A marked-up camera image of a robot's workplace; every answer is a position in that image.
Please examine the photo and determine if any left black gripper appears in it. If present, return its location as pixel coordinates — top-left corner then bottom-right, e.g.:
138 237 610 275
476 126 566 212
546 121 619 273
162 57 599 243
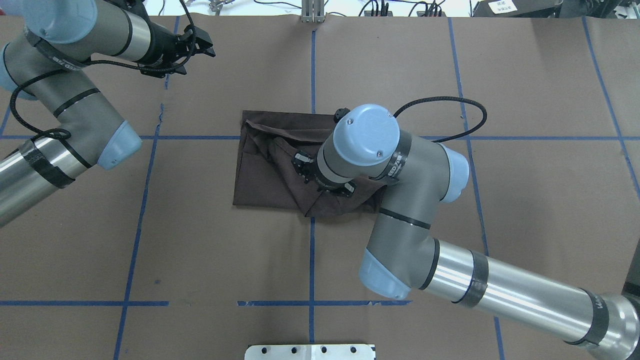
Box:
140 23 216 78

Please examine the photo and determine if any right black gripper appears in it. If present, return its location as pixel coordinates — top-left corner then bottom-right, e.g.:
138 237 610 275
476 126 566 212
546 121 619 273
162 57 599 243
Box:
291 150 357 198

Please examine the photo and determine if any brown t-shirt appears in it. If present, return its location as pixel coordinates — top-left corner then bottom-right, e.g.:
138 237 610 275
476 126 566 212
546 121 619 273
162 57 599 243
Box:
233 110 386 218

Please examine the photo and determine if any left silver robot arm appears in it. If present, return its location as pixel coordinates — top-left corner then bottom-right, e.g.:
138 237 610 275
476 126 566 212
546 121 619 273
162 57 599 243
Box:
1 0 215 226

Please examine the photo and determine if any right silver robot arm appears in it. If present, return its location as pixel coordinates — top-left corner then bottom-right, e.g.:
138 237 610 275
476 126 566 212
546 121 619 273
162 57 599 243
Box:
209 102 639 360

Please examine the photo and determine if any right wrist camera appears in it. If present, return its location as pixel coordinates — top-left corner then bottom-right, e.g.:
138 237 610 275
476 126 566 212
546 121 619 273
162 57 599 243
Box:
333 107 351 124

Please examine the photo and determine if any aluminium frame post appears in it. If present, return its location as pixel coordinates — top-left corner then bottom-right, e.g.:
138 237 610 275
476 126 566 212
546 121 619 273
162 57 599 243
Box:
301 0 326 24

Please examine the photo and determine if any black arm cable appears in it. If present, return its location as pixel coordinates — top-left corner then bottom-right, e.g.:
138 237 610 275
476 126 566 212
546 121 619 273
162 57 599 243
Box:
392 96 488 144
9 0 197 142

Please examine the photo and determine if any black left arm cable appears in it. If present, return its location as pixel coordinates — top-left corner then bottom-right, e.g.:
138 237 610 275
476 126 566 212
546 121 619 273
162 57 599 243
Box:
9 0 197 142

